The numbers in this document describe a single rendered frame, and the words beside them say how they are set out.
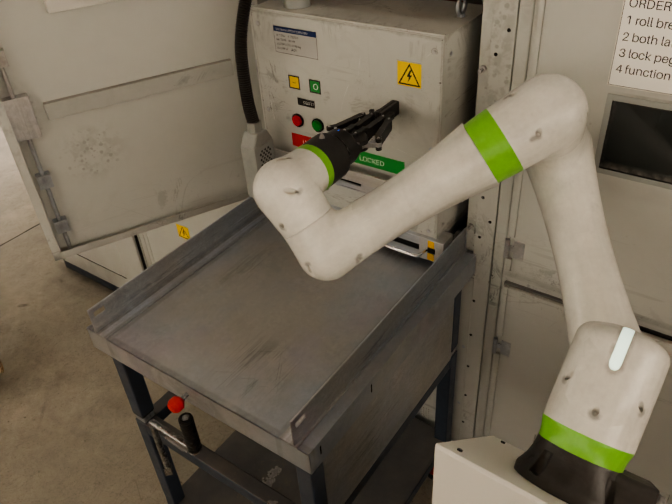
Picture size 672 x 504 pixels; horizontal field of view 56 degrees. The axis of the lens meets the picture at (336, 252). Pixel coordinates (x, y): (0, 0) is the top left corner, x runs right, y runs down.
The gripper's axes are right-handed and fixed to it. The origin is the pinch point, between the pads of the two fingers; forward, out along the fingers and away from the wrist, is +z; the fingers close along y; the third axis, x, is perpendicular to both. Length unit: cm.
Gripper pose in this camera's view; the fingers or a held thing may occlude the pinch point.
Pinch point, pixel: (387, 112)
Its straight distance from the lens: 136.3
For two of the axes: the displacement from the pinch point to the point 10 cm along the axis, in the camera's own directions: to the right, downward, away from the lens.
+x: -0.7, -8.0, -5.9
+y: 8.2, 2.9, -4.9
